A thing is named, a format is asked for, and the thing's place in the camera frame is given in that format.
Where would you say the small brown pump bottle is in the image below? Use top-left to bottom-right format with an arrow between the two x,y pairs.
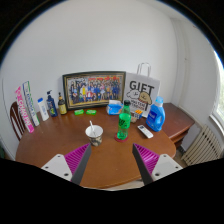
57,92 -> 68,116

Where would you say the framed group photo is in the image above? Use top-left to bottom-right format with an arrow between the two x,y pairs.
62,70 -> 127,111

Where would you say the white lotion bottle blue cap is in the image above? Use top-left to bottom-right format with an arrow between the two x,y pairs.
37,97 -> 50,122

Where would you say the brown wooden chair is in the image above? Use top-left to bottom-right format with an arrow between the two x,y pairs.
9,100 -> 26,142

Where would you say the white paper gift bag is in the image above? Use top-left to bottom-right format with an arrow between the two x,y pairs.
123,62 -> 161,116

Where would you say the tall pink printed box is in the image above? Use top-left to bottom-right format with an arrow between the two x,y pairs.
14,85 -> 35,134

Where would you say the brown wooden side cabinet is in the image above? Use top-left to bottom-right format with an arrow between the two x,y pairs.
162,102 -> 196,149

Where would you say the white wall radiator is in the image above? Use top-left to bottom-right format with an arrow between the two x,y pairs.
180,124 -> 224,167

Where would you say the flat round red coaster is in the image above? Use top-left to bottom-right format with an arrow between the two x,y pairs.
114,132 -> 129,143

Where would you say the white spoon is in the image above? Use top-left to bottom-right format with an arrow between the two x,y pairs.
88,120 -> 97,137

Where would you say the blue tissue pack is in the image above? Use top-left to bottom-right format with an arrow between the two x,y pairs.
106,99 -> 124,116

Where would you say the tall white printed box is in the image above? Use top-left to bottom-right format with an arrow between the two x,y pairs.
22,80 -> 41,127

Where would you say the white window frame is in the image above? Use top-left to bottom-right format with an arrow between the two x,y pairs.
209,53 -> 224,131

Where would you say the white remote control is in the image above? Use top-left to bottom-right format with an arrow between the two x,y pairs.
137,124 -> 154,139

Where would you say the green plastic drink bottle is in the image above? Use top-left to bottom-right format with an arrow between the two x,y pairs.
116,99 -> 132,141

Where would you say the dark blue pump bottle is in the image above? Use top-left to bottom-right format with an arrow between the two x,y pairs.
45,89 -> 59,118

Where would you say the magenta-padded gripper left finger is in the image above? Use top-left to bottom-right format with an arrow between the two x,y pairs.
40,143 -> 93,186

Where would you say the colourful puzzle cube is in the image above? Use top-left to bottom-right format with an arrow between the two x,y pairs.
133,109 -> 144,120

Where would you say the patterned paper cup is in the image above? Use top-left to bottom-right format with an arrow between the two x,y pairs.
85,124 -> 104,148

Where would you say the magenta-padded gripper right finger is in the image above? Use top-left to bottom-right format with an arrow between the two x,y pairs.
132,143 -> 184,186

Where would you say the blue detergent bottle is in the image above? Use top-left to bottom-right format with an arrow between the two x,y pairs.
145,96 -> 166,133

